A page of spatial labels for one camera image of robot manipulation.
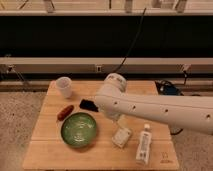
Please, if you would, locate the translucent plastic cup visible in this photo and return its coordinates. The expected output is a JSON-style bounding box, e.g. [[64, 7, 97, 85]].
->
[[56, 77, 72, 98]]

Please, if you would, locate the brown sausage toy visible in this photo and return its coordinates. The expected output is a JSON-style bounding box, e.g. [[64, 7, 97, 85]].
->
[[57, 105, 74, 121]]

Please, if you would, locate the black hanging cable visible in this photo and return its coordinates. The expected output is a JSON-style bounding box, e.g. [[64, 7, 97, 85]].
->
[[110, 7, 148, 75]]

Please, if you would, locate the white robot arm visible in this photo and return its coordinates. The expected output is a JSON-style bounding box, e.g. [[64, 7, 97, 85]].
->
[[94, 73, 213, 135]]

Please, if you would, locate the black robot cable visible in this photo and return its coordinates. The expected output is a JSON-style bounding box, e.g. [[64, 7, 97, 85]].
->
[[170, 127, 184, 136]]

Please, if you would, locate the blue power box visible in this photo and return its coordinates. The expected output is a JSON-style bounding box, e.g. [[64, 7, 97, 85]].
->
[[159, 82, 181, 96]]

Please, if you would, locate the black rectangular phone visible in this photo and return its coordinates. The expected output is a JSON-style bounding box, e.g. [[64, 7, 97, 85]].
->
[[79, 99, 98, 112]]

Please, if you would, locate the white squeeze tube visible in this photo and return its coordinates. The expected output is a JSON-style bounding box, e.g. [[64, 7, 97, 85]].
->
[[136, 124, 152, 164]]

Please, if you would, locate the green ceramic bowl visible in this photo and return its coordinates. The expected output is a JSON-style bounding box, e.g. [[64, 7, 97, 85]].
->
[[60, 112, 97, 148]]

